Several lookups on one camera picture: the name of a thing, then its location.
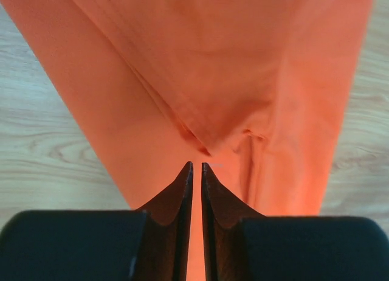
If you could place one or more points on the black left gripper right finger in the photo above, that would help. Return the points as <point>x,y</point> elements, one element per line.
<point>242,244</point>

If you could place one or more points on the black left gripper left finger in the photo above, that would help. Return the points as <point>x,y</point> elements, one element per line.
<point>149,243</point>

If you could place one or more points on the orange t shirt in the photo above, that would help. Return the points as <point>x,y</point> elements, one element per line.
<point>256,88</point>

